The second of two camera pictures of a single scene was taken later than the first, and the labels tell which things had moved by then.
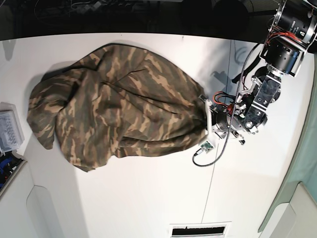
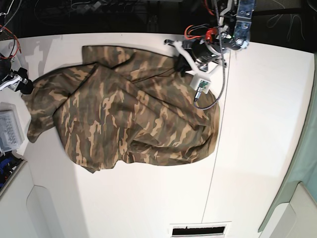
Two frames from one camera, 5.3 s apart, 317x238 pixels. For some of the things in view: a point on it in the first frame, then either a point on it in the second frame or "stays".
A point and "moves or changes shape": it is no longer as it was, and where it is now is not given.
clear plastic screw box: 12,135 stays
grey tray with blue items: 11,164 stays
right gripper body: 218,119 to 203,55
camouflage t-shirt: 121,100 moves or changes shape
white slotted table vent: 218,229 stays
